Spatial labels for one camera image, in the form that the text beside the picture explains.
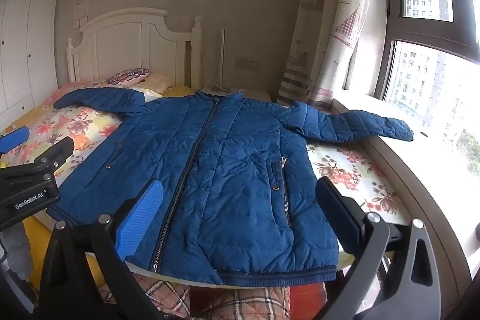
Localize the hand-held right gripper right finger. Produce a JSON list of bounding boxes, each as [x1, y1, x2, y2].
[[316, 177, 442, 320]]

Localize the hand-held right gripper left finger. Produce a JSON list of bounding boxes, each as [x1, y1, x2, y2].
[[37, 179, 164, 320]]

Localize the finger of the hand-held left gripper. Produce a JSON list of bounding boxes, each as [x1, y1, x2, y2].
[[0, 126, 30, 154], [0, 136, 75, 178]]

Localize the blue quilted jacket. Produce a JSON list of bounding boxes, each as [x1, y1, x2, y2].
[[47, 88, 415, 286]]

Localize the person's left forearm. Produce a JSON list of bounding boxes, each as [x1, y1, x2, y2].
[[0, 220, 33, 282]]

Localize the floral bed quilt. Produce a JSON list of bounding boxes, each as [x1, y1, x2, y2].
[[0, 88, 412, 287]]

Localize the pink pillow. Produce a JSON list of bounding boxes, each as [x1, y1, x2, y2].
[[41, 80, 113, 106]]

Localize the person's plaid pants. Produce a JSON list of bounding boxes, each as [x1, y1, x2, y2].
[[95, 271, 292, 320]]

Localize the white wardrobe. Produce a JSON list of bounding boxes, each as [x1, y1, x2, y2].
[[0, 0, 64, 129]]

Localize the beige window sill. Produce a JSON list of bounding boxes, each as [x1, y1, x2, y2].
[[332, 95, 480, 306]]

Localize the purple patterned pillow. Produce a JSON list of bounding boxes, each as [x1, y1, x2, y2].
[[104, 67, 151, 87]]

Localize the beige pillow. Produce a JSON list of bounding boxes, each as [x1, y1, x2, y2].
[[144, 72, 175, 96]]

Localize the white bed headboard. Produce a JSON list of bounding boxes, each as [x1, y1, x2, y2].
[[67, 7, 203, 90]]

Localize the white nightstand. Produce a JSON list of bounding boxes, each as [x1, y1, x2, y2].
[[199, 88, 273, 103]]

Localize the white pole lamp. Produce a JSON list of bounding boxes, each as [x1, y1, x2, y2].
[[206, 28, 234, 94]]

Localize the sailboat print curtain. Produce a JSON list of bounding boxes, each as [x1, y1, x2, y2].
[[277, 0, 379, 110]]

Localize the dark framed window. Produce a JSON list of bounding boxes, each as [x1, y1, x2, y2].
[[375, 0, 480, 171]]

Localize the wall socket plate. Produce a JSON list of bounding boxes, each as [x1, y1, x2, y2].
[[235, 58, 260, 72]]

